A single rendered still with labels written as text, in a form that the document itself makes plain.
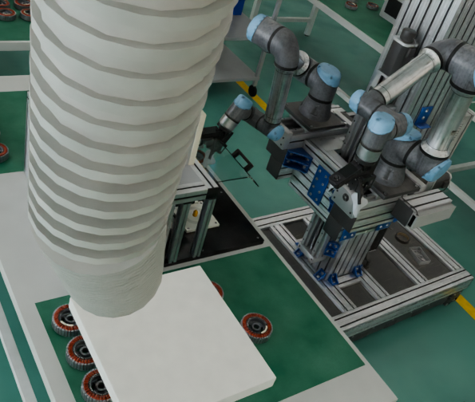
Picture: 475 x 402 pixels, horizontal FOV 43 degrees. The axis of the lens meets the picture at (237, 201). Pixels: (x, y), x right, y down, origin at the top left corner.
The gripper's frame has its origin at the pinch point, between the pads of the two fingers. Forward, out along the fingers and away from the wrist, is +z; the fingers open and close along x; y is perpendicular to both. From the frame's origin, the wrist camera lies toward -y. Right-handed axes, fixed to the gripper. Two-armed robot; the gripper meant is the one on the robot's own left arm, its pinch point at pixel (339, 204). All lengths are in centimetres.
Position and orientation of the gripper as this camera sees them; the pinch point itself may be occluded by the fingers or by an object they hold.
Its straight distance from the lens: 206.9
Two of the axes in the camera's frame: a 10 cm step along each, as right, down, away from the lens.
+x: -5.3, -6.2, 5.8
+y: 8.1, -1.7, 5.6
